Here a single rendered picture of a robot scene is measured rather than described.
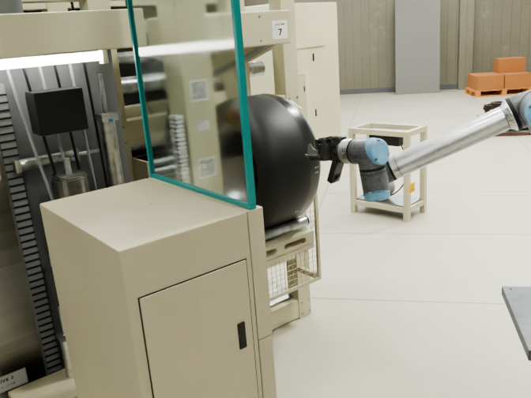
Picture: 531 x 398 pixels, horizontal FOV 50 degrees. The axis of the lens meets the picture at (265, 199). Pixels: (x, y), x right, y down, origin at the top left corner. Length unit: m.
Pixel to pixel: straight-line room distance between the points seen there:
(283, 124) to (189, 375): 1.09
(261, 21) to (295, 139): 0.65
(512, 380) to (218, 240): 2.03
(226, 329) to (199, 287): 0.15
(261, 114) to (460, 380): 1.66
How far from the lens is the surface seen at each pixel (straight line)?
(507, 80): 13.13
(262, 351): 1.60
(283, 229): 2.35
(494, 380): 3.07
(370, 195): 1.95
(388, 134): 4.98
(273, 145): 2.13
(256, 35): 2.59
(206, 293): 1.41
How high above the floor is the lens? 1.71
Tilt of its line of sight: 17 degrees down
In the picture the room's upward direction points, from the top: 4 degrees counter-clockwise
